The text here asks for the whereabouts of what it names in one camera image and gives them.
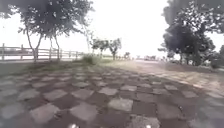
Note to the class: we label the group of small trees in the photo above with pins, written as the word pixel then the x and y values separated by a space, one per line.
pixel 108 45

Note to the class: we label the chequered red grey paving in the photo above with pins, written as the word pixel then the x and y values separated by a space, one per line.
pixel 100 100

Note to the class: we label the grass strip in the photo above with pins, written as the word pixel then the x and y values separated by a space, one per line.
pixel 50 66

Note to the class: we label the robot's own part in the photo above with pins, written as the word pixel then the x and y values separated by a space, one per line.
pixel 73 126
pixel 148 126

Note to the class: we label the leafy tree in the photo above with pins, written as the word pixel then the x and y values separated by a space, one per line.
pixel 46 20

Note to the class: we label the large dark tree group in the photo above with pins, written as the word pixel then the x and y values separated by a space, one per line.
pixel 193 33

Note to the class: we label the wooden rail fence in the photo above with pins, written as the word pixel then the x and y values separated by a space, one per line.
pixel 33 53

